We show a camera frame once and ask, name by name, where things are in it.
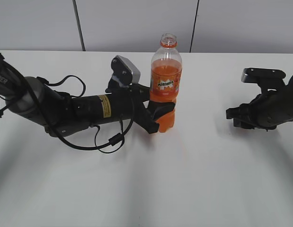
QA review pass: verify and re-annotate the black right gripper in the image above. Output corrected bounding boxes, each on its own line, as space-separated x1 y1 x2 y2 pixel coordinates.
226 80 293 130

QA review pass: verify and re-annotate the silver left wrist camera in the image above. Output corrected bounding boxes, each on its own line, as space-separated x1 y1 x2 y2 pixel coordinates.
111 55 141 87

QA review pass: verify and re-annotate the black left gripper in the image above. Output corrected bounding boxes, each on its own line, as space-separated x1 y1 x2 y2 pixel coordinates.
70 83 176 134

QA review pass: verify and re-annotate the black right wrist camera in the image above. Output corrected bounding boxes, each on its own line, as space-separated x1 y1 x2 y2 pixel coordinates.
241 68 286 83

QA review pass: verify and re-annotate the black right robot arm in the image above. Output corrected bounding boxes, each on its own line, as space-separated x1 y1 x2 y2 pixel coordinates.
226 68 293 131

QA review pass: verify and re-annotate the orange Mirinda soda bottle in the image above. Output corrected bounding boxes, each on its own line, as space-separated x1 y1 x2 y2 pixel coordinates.
149 33 183 133

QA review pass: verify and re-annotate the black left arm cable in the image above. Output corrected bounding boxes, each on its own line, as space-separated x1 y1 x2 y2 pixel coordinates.
0 52 135 154

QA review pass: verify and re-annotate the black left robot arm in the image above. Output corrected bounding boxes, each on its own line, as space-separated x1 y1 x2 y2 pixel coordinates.
0 54 175 137

